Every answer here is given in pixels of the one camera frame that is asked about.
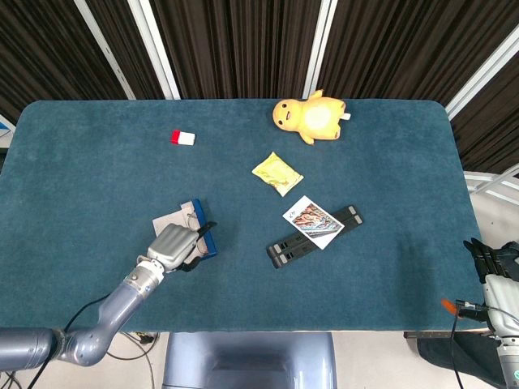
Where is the white metal rack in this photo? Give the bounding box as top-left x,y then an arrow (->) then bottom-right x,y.
464,168 -> 519,206

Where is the white frame post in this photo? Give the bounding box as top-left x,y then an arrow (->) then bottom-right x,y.
74,0 -> 137,100
302,0 -> 338,100
127,0 -> 182,100
444,26 -> 519,122

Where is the red and white small box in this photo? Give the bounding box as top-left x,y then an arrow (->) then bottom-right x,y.
169,129 -> 196,146

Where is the metal table frame rail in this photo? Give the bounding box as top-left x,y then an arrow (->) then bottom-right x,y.
404,330 -> 487,340

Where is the black folding laptop stand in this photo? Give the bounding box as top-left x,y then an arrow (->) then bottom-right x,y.
265,205 -> 364,270

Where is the dark fabric bundle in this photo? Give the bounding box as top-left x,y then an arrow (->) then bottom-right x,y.
417,336 -> 506,389

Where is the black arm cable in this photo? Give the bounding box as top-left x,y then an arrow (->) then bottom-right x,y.
28,293 -> 111,389

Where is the white blue board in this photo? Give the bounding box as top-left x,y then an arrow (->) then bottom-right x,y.
0,113 -> 17,151

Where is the blue velvet table cover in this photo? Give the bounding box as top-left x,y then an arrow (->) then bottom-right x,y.
0,99 -> 486,334

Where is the black cable with orange tip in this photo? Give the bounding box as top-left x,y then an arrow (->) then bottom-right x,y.
440,298 -> 490,389

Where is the dark brown pleated curtain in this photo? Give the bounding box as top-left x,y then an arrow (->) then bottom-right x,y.
0,0 -> 519,175

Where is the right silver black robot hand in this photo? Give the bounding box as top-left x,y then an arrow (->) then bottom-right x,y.
463,237 -> 519,336

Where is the blue and grey pouch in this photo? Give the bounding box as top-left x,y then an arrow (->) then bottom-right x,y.
152,198 -> 220,259

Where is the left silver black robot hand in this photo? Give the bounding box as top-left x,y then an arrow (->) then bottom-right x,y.
145,220 -> 218,273

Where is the grey-blue robot torso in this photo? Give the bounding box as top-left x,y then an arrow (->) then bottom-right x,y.
161,331 -> 338,389

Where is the thin grey floor cable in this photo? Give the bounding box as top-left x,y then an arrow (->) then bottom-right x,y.
105,331 -> 160,389

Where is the white printed picture card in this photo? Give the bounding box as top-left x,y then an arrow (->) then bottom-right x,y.
281,194 -> 345,250

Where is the yellow plush toy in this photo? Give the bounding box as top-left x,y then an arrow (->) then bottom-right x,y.
272,88 -> 352,146

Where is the yellow snack packet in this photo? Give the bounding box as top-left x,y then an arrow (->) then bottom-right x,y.
251,151 -> 305,198

